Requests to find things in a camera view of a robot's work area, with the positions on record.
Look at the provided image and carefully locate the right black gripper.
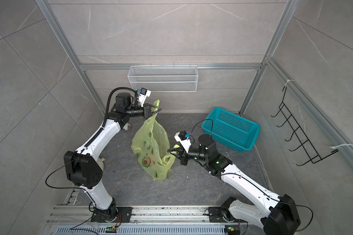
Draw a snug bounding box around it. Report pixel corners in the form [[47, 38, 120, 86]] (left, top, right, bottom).
[[169, 144, 209, 166]]

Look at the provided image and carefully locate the yellow-green plastic bag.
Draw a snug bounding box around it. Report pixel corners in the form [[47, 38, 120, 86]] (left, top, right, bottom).
[[131, 114, 176, 181]]

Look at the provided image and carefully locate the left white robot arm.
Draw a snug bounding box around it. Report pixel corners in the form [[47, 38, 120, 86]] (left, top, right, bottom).
[[64, 87, 161, 222]]

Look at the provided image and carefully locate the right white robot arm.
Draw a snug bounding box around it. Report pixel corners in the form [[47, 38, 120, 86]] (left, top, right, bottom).
[[168, 131, 301, 235]]

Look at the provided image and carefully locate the teal plastic basket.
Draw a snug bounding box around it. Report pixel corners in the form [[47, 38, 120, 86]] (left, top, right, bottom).
[[202, 107, 260, 152]]

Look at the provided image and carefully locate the white plush dog toy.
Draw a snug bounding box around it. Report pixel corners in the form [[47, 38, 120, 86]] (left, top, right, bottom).
[[97, 158, 105, 170]]

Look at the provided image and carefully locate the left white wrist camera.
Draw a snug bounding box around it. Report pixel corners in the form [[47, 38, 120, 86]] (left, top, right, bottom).
[[137, 88, 151, 107]]

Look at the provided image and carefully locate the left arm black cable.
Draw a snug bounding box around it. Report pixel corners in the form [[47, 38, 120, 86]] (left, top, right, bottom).
[[101, 87, 137, 127]]

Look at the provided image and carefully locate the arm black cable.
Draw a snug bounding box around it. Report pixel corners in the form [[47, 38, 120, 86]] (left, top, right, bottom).
[[220, 171, 314, 233], [101, 87, 137, 127]]

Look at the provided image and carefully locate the white wire mesh basket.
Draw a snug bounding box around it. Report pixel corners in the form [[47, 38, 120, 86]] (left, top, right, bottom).
[[127, 65, 199, 92]]

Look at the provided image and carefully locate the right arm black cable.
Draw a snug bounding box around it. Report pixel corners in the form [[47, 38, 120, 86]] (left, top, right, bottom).
[[220, 171, 314, 233]]

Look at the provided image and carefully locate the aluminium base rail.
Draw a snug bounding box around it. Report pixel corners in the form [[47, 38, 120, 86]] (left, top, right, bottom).
[[42, 203, 264, 235]]

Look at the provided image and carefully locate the black wire hook rack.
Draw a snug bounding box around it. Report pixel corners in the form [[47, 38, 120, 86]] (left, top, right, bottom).
[[271, 87, 339, 166]]

